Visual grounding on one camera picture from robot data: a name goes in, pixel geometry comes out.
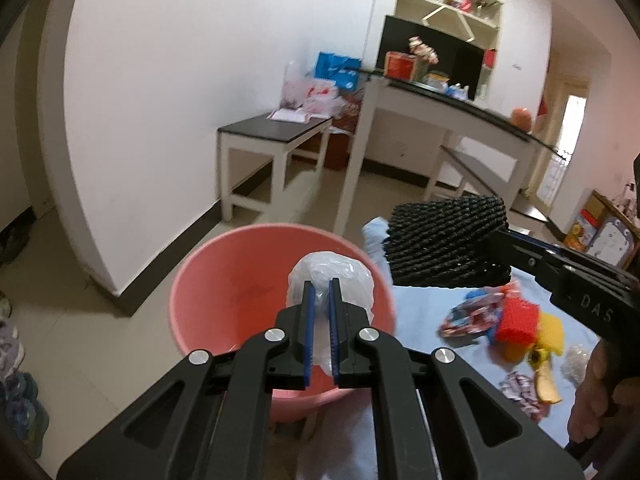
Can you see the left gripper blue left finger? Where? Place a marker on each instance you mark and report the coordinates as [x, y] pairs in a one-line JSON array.
[[309, 295]]

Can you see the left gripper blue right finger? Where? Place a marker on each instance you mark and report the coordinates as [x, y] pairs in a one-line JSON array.
[[335, 299]]

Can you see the red foil wrapper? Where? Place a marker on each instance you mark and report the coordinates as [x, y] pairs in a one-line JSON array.
[[519, 389]]

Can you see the black foam fruit net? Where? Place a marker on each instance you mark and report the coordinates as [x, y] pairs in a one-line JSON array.
[[452, 243]]

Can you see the pink plastic trash bucket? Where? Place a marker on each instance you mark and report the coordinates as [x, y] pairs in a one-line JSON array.
[[234, 285]]

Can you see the right hand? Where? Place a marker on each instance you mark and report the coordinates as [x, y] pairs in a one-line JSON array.
[[592, 399]]

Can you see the white drawing board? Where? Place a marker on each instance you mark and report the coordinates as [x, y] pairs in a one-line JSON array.
[[613, 244]]

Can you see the clear bubble wrap bag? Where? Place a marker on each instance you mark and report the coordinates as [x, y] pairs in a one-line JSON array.
[[575, 364]]

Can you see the colourful toy box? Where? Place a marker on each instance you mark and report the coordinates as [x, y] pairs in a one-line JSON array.
[[582, 231]]

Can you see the red foam fruit net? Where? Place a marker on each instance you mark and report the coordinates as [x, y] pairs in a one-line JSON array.
[[518, 322]]

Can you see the wooden side table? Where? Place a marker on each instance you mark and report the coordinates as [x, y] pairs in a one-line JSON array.
[[600, 209]]

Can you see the light blue floral cloth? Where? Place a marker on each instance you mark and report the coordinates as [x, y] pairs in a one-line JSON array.
[[343, 445]]

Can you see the pale orange peel slice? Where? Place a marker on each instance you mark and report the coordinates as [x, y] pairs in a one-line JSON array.
[[544, 383]]

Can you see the orange peel piece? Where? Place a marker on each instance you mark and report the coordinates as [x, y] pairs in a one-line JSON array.
[[513, 353]]

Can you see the dark purple foil wrapper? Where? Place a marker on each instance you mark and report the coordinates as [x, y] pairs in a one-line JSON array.
[[477, 316]]

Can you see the dark red box under table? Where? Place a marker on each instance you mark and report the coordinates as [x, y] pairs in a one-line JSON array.
[[344, 124]]

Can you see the left white black bench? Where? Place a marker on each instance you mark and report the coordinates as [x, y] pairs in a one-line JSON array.
[[263, 136]]

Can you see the white black bench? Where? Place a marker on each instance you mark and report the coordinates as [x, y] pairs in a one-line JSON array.
[[484, 181], [263, 136]]

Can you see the right white black bench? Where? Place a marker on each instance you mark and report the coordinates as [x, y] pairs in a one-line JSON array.
[[484, 181]]

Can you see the white papers on bench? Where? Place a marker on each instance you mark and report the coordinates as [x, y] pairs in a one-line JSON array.
[[287, 115]]

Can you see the pink plastic bag on bench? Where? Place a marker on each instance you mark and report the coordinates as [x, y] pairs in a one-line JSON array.
[[308, 95]]

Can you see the orange round ornament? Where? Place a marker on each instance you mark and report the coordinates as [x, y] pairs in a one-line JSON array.
[[522, 118]]

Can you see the white glass-top dining table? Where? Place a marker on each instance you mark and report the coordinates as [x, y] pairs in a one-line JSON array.
[[459, 120]]

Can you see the blue shopping bag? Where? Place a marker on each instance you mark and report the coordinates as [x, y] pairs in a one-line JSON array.
[[342, 70]]

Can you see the red gift box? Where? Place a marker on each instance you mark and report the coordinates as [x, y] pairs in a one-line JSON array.
[[399, 65]]

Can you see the pink flower bouquet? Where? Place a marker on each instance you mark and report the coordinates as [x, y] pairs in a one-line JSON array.
[[426, 57]]

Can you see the shoes on floor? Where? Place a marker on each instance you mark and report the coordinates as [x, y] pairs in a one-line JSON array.
[[24, 412]]

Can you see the white wall shelf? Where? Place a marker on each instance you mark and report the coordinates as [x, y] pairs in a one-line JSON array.
[[476, 22]]

